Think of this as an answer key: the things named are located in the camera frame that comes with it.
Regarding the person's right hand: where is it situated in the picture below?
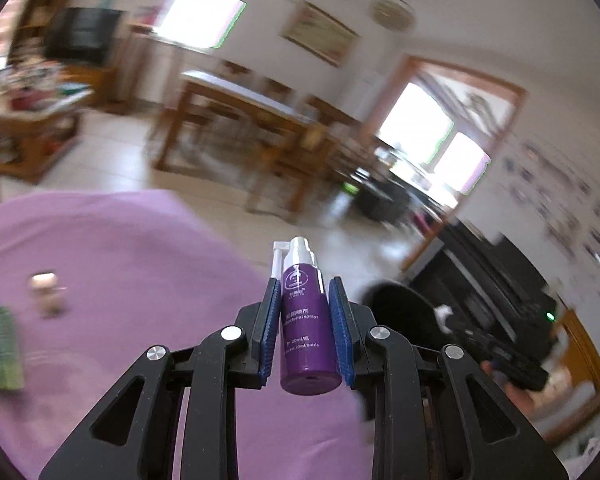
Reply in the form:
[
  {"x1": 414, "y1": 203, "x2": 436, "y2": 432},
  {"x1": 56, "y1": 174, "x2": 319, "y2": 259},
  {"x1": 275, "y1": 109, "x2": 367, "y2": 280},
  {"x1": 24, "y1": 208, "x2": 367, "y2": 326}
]
[{"x1": 480, "y1": 359, "x2": 548, "y2": 413}]

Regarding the group of wall photos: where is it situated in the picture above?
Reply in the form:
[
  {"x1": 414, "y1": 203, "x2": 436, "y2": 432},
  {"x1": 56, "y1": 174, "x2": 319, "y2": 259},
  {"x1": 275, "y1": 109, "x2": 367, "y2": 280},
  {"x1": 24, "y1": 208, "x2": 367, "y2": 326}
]
[{"x1": 502, "y1": 140, "x2": 600, "y2": 321}]

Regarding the framed wall picture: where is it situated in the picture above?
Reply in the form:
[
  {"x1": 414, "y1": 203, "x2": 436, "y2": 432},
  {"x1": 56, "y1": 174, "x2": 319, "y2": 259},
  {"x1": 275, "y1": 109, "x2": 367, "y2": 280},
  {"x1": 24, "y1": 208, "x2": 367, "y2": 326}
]
[{"x1": 280, "y1": 1, "x2": 361, "y2": 68}]

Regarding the dark seat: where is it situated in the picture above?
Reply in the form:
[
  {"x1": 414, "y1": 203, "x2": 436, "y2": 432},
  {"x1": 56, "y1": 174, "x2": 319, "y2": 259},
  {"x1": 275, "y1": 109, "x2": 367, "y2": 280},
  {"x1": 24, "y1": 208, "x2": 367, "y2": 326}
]
[{"x1": 352, "y1": 175, "x2": 413, "y2": 223}]

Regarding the wooden dining chair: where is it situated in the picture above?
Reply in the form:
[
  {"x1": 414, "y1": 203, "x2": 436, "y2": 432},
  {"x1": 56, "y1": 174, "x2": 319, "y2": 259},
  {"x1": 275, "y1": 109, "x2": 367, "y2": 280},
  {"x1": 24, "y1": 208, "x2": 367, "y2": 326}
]
[{"x1": 245, "y1": 122, "x2": 342, "y2": 224}]

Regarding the small clear bottle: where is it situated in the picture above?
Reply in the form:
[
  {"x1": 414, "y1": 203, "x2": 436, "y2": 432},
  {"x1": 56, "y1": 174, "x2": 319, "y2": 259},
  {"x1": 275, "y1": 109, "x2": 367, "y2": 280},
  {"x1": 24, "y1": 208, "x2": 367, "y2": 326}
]
[{"x1": 30, "y1": 272, "x2": 64, "y2": 319}]

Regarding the wooden bookshelf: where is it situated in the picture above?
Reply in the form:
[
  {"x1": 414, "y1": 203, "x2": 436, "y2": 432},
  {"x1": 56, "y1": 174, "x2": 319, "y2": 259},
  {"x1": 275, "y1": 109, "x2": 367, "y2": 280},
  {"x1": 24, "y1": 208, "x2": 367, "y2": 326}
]
[{"x1": 10, "y1": 0, "x2": 88, "y2": 61}]

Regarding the ceiling lamp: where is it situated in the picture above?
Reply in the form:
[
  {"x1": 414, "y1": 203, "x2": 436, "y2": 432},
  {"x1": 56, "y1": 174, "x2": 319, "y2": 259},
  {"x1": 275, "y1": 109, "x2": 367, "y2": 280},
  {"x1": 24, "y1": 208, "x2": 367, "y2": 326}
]
[{"x1": 370, "y1": 0, "x2": 417, "y2": 32}]

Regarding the purple spray bottle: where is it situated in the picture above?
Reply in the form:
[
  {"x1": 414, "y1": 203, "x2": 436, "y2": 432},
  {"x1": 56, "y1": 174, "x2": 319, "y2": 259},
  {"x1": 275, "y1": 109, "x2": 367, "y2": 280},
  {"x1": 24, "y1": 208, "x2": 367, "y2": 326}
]
[{"x1": 271, "y1": 236, "x2": 342, "y2": 395}]

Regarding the wooden dining table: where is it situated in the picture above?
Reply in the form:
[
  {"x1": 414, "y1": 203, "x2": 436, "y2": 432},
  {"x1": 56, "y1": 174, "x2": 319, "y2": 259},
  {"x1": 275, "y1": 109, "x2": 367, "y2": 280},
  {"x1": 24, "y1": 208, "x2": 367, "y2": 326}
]
[{"x1": 152, "y1": 71, "x2": 331, "y2": 211}]

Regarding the balcony window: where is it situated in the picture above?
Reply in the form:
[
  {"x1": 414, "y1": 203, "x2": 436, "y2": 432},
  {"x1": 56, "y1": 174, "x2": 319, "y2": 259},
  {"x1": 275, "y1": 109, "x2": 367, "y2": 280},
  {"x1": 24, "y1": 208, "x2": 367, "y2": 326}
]
[{"x1": 375, "y1": 80, "x2": 493, "y2": 196}]

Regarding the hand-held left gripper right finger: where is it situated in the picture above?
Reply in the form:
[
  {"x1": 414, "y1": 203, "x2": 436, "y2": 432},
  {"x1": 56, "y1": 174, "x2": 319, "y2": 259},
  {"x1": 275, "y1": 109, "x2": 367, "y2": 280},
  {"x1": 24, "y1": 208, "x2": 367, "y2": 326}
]
[{"x1": 328, "y1": 275, "x2": 568, "y2": 480}]

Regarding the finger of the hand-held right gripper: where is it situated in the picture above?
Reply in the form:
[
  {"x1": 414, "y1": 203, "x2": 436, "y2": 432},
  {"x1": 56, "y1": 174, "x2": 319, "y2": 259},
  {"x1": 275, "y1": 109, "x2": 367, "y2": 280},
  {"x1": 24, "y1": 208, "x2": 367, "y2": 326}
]
[{"x1": 445, "y1": 322, "x2": 487, "y2": 357}]

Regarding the black trash bin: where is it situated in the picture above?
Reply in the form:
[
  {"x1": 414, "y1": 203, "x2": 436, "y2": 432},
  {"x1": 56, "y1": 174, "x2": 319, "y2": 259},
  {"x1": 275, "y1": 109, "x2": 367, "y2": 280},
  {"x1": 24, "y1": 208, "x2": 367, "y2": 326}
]
[{"x1": 354, "y1": 282, "x2": 456, "y2": 421}]

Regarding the black television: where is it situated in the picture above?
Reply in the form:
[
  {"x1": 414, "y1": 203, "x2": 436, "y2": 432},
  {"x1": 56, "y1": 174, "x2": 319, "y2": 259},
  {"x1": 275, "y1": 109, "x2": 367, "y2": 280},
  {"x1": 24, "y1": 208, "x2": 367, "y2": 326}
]
[{"x1": 45, "y1": 7, "x2": 123, "y2": 67}]

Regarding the tall wooden stand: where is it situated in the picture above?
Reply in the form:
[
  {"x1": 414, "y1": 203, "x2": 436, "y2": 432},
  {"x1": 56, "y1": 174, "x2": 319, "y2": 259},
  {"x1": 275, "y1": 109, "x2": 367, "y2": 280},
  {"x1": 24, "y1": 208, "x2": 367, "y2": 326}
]
[{"x1": 125, "y1": 22, "x2": 181, "y2": 116}]

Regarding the wooden coffee table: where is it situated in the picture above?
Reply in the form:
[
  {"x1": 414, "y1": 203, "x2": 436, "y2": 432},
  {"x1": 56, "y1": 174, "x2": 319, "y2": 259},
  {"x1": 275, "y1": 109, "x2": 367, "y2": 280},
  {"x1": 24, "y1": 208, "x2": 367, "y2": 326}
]
[{"x1": 0, "y1": 57, "x2": 95, "y2": 186}]

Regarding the person's right forearm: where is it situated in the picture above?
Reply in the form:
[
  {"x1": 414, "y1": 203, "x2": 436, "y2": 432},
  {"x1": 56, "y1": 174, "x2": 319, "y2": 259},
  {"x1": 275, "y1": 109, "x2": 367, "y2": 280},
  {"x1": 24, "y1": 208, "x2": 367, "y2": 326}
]
[{"x1": 530, "y1": 372, "x2": 600, "y2": 443}]

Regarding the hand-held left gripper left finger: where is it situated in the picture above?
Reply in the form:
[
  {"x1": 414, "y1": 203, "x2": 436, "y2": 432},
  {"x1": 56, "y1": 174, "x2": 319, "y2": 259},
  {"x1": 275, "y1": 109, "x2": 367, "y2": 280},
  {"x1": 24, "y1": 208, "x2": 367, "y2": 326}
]
[{"x1": 39, "y1": 276, "x2": 282, "y2": 480}]

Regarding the green gum pack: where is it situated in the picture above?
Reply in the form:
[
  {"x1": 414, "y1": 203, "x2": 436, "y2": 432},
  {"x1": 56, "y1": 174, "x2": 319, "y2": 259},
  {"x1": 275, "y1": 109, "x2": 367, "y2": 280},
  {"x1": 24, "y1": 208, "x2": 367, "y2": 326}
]
[{"x1": 0, "y1": 305, "x2": 26, "y2": 392}]

